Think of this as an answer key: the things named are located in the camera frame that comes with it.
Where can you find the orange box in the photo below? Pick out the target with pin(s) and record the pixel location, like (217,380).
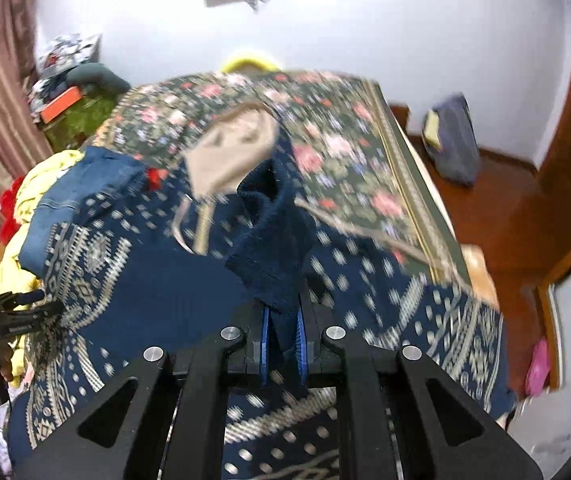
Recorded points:
(58,106)

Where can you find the floral dark bedspread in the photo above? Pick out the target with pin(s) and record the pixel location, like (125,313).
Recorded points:
(352,157)

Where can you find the navy patterned hooded jacket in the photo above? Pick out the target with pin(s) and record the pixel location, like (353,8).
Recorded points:
(168,267)

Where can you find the yellow cartoon blanket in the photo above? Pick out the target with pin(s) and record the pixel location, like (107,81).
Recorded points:
(38,181)

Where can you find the pink slipper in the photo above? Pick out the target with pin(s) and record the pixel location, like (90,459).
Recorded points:
(539,369)

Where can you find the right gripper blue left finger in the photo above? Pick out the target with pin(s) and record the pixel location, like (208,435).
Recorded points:
(264,346)

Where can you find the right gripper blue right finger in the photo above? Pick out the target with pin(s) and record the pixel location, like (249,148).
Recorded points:
(301,347)

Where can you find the grey purple backpack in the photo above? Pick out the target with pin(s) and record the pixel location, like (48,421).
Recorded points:
(449,139)

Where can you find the yellow round object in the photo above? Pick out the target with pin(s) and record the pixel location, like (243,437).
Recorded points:
(249,66)

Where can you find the red garment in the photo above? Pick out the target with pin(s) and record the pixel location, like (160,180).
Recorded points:
(7,204)

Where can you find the blue denim jeans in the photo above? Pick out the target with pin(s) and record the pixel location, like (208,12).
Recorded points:
(100,171)

